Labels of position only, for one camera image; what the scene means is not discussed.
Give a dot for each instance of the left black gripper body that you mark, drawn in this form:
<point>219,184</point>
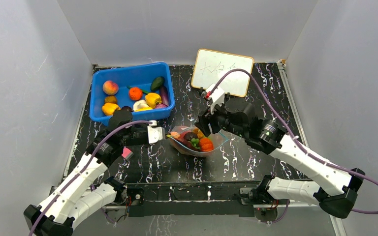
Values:
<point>135,137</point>

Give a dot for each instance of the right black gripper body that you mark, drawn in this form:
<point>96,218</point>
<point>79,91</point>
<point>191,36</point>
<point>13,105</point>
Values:
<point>206,122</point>

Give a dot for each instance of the clear zip top bag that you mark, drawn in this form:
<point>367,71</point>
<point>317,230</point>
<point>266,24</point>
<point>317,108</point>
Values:
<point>218,140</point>

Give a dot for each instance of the orange pumpkin toy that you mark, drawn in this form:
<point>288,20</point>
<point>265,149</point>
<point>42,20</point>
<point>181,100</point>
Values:
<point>206,145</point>

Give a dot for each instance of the hot dog bun toy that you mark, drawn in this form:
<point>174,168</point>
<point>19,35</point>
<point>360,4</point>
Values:
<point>178,140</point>

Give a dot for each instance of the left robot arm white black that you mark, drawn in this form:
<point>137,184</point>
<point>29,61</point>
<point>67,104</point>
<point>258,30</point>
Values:
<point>81,176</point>

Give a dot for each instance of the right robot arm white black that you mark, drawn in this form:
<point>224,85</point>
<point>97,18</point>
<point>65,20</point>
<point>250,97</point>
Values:
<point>334,191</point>

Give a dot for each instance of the dark purple plum toy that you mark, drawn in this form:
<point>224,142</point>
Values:
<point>190,137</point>
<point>127,108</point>

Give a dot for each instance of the pink white cube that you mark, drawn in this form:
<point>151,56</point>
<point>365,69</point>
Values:
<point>127,154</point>

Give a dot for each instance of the yellow banana toy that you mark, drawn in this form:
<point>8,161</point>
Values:
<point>143,109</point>

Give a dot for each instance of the white garlic toy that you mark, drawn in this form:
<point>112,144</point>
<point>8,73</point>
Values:
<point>140,104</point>

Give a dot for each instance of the orange tangerine toy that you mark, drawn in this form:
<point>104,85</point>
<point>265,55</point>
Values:
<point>135,95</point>

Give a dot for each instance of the green chili pepper toy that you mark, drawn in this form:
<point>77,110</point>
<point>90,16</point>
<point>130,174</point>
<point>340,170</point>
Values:
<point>134,88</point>

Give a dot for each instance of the blue plastic bin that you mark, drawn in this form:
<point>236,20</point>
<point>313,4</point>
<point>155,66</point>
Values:
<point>140,76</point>

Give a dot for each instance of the small yellow orange fruit toy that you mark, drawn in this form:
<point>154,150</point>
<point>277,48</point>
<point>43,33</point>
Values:
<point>111,99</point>

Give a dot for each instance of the purple eggplant toy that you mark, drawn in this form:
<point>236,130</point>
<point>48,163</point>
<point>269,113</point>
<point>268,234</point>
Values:
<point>164,95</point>

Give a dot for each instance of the white dry-erase board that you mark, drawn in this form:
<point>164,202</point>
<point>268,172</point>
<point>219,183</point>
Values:
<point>211,65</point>

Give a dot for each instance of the pink peach toy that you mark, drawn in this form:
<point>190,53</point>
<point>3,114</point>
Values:
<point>110,88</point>

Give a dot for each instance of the dark green avocado toy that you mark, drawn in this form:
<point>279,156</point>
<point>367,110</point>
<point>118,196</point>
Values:
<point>157,83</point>

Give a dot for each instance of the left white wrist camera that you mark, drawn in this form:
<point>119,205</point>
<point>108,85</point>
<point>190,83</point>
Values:
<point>155,133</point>

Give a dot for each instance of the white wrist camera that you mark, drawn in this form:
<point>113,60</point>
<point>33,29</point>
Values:
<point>215,96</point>
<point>155,133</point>

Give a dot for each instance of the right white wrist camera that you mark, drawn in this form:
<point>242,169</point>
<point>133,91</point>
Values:
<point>215,96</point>

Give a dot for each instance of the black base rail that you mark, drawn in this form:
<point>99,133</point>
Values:
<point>203,198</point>

